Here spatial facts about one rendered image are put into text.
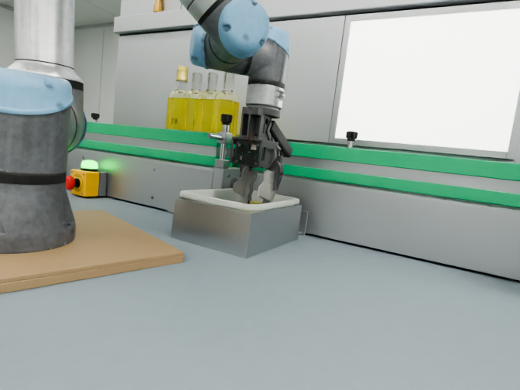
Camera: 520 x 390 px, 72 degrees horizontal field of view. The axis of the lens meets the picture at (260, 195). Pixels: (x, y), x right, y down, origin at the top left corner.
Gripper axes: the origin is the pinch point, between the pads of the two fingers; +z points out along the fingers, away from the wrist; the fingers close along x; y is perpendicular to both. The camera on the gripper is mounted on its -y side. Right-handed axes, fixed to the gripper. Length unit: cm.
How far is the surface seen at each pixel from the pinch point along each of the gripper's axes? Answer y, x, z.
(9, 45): -236, -610, -133
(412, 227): -12.1, 30.0, 0.1
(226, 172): -3.6, -11.4, -5.6
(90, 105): -325, -530, -58
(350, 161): -13.8, 14.8, -11.8
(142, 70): -32, -75, -37
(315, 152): -13.7, 6.3, -12.9
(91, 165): 2, -53, -2
